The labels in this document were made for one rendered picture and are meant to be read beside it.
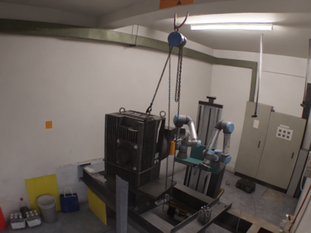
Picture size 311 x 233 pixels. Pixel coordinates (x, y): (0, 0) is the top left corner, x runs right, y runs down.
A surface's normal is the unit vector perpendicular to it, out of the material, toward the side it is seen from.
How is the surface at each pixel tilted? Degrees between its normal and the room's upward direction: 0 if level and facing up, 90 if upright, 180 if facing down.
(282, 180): 90
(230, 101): 90
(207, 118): 90
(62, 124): 90
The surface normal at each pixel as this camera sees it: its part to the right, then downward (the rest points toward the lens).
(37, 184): 0.69, 0.16
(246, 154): -0.72, 0.09
